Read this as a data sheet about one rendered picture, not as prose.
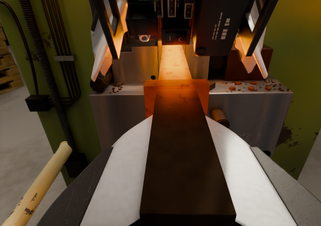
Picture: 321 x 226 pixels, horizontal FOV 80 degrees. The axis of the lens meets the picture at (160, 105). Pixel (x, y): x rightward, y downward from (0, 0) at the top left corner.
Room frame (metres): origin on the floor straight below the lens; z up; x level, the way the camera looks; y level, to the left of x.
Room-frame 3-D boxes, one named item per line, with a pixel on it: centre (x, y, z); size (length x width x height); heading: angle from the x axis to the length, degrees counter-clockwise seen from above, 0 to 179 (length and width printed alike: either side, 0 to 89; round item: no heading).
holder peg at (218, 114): (0.30, -0.11, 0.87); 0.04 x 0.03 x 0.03; 177
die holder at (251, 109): (0.60, -0.07, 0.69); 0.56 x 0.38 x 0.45; 177
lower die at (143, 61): (0.59, -0.01, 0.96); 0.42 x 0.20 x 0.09; 177
